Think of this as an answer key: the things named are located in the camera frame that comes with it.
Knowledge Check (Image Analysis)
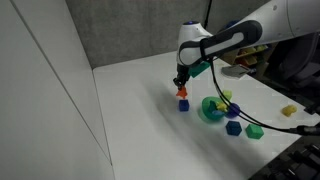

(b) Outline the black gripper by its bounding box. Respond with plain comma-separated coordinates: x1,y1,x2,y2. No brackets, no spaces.
173,64,190,86

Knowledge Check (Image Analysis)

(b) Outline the yellow spiky rubber toy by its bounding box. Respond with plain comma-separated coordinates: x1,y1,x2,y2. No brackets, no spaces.
216,102,228,112

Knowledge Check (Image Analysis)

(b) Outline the purple spiky ball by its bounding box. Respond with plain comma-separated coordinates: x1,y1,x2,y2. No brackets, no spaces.
226,103,240,119

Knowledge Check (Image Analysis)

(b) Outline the dark blue block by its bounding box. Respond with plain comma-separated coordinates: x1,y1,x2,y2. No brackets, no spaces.
226,121,242,136

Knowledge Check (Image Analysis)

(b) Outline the green bowl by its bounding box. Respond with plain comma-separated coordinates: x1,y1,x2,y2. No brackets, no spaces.
201,96,225,122

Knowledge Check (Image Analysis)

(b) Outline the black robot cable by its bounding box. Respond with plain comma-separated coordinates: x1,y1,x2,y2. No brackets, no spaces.
209,58,320,136

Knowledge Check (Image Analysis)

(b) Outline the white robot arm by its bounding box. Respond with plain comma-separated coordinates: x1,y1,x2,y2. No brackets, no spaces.
173,0,320,88

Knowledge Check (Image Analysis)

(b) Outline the orange rubber toy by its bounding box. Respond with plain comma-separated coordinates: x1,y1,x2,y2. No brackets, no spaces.
176,86,188,99

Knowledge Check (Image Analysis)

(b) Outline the silver metal bracket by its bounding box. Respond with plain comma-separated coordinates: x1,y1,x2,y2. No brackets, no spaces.
221,64,250,79

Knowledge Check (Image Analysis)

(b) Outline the yellow rubber duck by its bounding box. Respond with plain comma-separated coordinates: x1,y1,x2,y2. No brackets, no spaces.
282,105,297,117

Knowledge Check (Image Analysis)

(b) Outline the light green block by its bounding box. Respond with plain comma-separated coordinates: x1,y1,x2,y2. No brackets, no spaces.
223,90,232,100

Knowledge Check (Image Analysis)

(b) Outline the cardboard box of toys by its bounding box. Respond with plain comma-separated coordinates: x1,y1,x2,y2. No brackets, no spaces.
221,45,269,67

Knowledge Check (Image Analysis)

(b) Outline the blue rubber toy in bowl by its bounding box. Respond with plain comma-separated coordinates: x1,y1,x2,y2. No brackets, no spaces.
208,101,224,116

